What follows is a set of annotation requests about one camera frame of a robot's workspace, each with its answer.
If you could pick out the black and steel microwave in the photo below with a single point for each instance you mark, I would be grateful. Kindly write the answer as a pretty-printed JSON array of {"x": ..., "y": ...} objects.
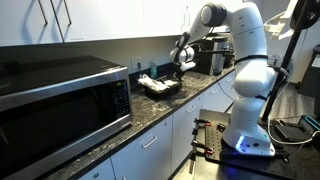
[{"x": 66, "y": 116}]

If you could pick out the small black countertop appliance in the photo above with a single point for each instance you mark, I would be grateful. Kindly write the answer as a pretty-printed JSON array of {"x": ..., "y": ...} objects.
[{"x": 230, "y": 60}]

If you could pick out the black perforated mounting table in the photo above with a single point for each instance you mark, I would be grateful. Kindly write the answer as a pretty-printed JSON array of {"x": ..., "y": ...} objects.
[{"x": 300, "y": 163}]

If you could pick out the white plastic rack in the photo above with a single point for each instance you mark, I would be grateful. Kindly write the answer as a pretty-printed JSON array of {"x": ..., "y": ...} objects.
[{"x": 281, "y": 26}]

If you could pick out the white lower cabinet row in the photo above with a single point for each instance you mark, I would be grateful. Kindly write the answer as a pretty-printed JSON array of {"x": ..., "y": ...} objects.
[{"x": 156, "y": 156}]

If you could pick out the white wall outlet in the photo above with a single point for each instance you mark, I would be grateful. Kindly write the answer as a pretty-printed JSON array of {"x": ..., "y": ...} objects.
[{"x": 135, "y": 62}]

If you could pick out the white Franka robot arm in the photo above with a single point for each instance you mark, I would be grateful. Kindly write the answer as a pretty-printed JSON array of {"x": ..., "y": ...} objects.
[{"x": 253, "y": 76}]

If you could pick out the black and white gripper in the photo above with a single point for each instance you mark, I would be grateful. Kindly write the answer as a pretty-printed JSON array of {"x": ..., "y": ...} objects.
[{"x": 186, "y": 66}]

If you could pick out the flat black power box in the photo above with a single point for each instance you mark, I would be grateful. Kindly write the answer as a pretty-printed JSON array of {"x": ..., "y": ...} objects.
[{"x": 290, "y": 131}]

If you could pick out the black and steel coffee machine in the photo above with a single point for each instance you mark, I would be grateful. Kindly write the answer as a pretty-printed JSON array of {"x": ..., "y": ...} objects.
[{"x": 215, "y": 56}]

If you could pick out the black camera on tripod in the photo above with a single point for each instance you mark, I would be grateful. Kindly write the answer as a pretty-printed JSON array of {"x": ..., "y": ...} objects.
[{"x": 306, "y": 13}]

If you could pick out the black tripod pole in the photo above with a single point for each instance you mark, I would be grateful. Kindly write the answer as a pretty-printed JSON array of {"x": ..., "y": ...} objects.
[{"x": 283, "y": 70}]

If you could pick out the teal soap bottle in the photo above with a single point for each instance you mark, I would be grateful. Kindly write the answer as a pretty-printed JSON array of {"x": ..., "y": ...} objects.
[{"x": 153, "y": 70}]

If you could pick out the round silver cabinet knob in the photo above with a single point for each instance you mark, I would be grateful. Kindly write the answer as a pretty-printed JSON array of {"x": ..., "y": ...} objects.
[{"x": 96, "y": 174}]

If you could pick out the black plastic tray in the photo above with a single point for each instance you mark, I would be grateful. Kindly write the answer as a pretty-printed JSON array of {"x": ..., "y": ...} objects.
[{"x": 163, "y": 93}]

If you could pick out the black bin with white label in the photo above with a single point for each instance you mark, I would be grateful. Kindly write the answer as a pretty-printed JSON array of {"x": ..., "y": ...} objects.
[{"x": 308, "y": 86}]

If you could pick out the black case with teal edge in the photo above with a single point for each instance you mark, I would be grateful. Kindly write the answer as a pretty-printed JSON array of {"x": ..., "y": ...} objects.
[{"x": 311, "y": 124}]

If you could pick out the white upper wall cabinet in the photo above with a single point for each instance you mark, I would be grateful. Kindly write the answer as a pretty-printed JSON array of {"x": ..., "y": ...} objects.
[{"x": 110, "y": 16}]

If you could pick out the loose white plastic cutlery pile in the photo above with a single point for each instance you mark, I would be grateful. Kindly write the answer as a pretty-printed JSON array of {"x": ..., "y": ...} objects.
[{"x": 170, "y": 82}]

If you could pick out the small black clamp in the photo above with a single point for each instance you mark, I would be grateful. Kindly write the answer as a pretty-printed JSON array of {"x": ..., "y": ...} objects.
[{"x": 221, "y": 127}]

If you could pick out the clear bag of white cutlery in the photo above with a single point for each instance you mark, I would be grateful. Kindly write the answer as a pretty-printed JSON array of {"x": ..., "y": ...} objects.
[{"x": 151, "y": 83}]

